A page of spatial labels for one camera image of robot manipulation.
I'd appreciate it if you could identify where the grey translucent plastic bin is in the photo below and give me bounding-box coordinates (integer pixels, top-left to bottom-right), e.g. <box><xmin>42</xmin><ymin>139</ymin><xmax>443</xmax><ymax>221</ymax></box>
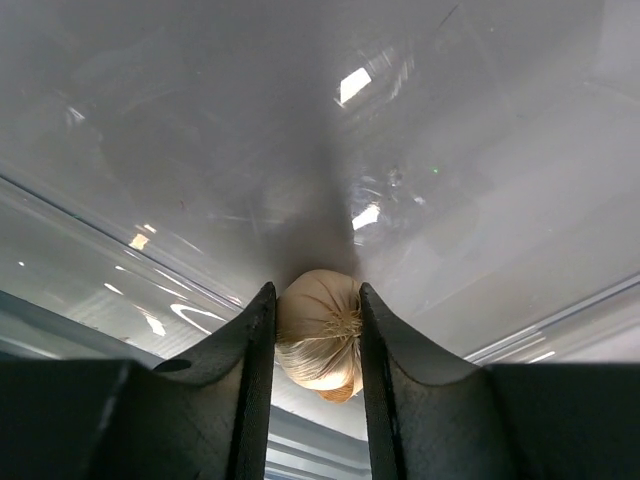
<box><xmin>1</xmin><ymin>1</ymin><xmax>639</xmax><ymax>355</ymax></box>

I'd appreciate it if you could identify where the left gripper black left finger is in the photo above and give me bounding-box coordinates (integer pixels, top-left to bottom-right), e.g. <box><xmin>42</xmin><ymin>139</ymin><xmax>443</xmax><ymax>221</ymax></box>
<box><xmin>1</xmin><ymin>283</ymin><xmax>276</xmax><ymax>479</ymax></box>

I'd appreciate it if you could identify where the aluminium front rail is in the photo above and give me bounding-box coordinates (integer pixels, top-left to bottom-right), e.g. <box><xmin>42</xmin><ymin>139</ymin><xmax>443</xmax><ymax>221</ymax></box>
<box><xmin>264</xmin><ymin>406</ymin><xmax>372</xmax><ymax>479</ymax></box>

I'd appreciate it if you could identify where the beige toy garlic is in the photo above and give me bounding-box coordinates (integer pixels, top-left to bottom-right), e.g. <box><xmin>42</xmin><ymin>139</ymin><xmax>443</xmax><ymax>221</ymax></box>
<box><xmin>275</xmin><ymin>270</ymin><xmax>363</xmax><ymax>404</ymax></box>

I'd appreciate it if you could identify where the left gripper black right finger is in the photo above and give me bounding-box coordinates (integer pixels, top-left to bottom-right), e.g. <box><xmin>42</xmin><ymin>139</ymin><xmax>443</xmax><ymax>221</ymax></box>
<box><xmin>360</xmin><ymin>284</ymin><xmax>639</xmax><ymax>479</ymax></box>

